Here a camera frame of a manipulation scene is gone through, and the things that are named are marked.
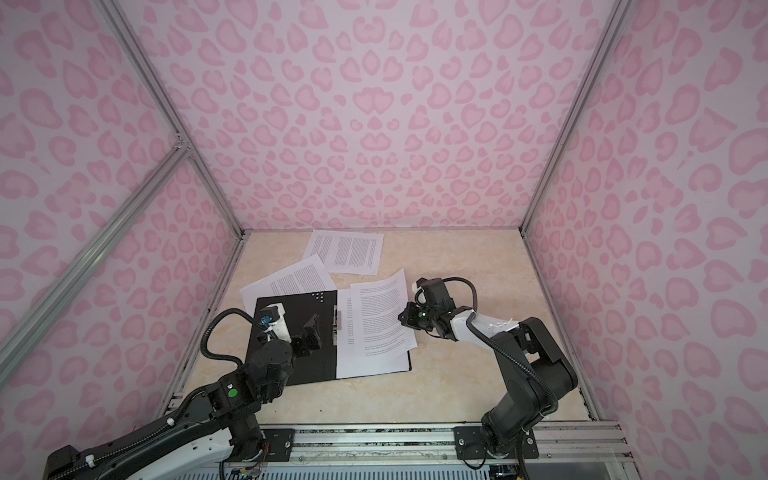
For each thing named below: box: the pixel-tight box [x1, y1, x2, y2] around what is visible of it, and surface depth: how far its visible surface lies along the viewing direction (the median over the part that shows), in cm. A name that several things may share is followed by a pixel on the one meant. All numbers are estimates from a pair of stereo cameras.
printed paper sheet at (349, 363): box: [336, 288, 410, 379], surface depth 90 cm
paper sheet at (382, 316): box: [350, 268, 418, 361], surface depth 97 cm
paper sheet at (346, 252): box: [304, 230, 384, 276], surface depth 116 cm
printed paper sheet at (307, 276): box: [240, 254, 337, 315], surface depth 108 cm
